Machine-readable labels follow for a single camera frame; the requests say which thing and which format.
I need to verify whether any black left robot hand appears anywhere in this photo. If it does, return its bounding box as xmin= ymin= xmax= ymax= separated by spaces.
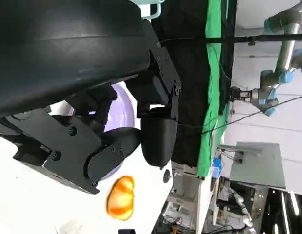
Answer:
xmin=0 ymin=0 xmax=182 ymax=195

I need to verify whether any lilac plate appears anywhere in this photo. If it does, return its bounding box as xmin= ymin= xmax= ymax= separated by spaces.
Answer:
xmin=48 ymin=81 xmax=141 ymax=181

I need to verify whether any pale green mug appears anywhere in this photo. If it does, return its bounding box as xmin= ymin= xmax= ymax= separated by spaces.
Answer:
xmin=131 ymin=0 xmax=166 ymax=20

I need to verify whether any black backdrop cloth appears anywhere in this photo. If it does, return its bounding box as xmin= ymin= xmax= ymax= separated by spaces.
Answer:
xmin=150 ymin=0 xmax=237 ymax=169

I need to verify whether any green cloth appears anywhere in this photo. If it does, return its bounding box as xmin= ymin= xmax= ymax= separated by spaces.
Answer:
xmin=196 ymin=0 xmax=231 ymax=177

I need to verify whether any orange and white bread roll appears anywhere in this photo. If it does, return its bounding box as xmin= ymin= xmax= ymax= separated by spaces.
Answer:
xmin=106 ymin=175 xmax=137 ymax=221

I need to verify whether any white workshop desk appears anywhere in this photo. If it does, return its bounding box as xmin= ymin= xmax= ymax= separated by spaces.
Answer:
xmin=162 ymin=168 xmax=220 ymax=234

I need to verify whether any small blue item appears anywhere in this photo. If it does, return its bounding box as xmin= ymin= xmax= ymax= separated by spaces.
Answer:
xmin=213 ymin=157 xmax=223 ymax=177

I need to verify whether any black horizontal pole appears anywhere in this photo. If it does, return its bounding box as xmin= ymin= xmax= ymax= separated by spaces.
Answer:
xmin=206 ymin=33 xmax=302 ymax=46

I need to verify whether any grey metal box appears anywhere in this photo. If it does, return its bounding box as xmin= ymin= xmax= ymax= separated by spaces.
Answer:
xmin=218 ymin=141 xmax=287 ymax=189

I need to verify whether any thin black cable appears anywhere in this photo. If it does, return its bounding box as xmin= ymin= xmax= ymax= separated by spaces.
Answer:
xmin=177 ymin=95 xmax=302 ymax=134

